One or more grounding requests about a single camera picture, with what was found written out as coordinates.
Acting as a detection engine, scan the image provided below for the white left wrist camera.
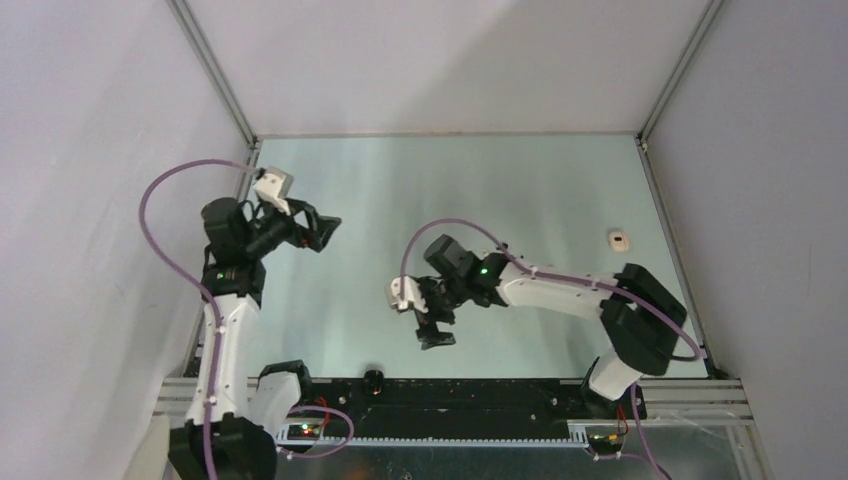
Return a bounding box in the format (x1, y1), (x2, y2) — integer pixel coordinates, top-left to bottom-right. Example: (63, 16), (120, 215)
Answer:
(254, 167), (294, 216)

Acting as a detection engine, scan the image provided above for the aluminium frame corner post right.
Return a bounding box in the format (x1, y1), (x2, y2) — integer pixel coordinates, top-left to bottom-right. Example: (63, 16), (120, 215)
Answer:
(637, 0), (727, 149)

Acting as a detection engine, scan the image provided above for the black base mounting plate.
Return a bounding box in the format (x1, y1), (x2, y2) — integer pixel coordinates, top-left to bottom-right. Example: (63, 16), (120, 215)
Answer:
(301, 378), (647, 439)

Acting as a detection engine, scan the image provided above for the aluminium frame corner post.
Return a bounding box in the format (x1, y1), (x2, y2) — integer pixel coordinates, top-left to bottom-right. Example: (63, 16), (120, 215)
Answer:
(637, 0), (727, 149)
(165, 0), (258, 148)

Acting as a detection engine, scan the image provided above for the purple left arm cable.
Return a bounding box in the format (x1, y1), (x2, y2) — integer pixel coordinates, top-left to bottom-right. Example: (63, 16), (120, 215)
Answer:
(137, 158), (356, 480)

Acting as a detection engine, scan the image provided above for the aluminium frame corner post left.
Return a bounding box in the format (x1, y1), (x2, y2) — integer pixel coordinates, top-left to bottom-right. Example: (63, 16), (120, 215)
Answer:
(165, 0), (258, 148)

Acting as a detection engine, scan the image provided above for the black earbud charging case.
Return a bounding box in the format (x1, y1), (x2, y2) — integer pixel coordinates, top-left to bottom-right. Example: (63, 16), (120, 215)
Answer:
(363, 369), (385, 396)

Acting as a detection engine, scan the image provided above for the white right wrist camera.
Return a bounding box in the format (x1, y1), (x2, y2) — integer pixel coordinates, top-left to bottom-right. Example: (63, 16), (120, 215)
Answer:
(386, 275), (428, 313)

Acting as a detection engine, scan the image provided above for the grey cable duct strip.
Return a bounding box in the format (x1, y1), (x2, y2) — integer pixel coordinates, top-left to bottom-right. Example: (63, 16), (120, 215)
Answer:
(275, 426), (589, 448)

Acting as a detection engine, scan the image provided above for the beige earbud charging case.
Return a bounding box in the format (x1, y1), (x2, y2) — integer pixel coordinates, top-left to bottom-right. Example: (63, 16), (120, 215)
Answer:
(607, 230), (631, 253)

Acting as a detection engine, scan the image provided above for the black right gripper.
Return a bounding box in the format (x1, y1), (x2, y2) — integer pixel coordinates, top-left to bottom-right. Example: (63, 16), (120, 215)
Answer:
(410, 275), (469, 350)

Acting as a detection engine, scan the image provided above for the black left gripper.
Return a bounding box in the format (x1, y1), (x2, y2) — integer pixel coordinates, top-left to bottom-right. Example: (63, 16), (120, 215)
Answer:
(243, 196), (340, 258)

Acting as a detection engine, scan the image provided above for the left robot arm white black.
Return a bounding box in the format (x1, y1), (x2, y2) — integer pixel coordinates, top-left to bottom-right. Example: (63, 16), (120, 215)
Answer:
(168, 197), (342, 479)

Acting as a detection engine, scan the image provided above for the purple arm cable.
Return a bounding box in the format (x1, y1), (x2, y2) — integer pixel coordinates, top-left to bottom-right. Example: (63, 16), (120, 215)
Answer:
(137, 158), (356, 480)
(400, 218), (704, 480)

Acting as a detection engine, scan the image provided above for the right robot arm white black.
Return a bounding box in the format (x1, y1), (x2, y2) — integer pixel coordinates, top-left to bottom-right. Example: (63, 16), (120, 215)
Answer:
(387, 235), (688, 418)

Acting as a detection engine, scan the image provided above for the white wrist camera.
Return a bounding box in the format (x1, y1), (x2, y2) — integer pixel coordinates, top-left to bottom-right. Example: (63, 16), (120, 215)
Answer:
(386, 275), (428, 313)
(254, 167), (294, 216)

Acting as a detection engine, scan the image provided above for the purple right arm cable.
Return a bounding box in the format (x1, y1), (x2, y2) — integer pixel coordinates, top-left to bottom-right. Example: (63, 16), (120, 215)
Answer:
(400, 218), (704, 480)

